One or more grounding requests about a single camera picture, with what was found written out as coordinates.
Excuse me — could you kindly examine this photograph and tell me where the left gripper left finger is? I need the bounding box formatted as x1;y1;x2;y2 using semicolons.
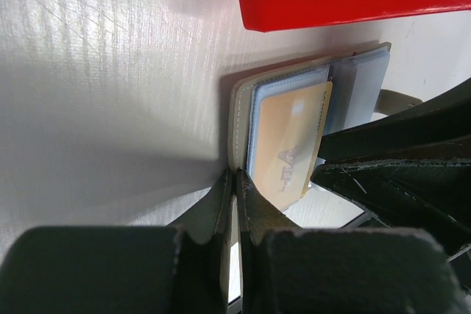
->
1;171;232;313

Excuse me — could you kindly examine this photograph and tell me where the grey leather card holder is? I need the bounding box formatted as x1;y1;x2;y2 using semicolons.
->
219;41;424;293

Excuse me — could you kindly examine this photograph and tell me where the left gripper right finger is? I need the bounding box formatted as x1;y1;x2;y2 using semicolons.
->
235;171;466;313

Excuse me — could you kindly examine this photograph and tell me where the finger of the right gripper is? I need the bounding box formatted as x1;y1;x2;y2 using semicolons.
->
311;159;470;257
319;80;470;162

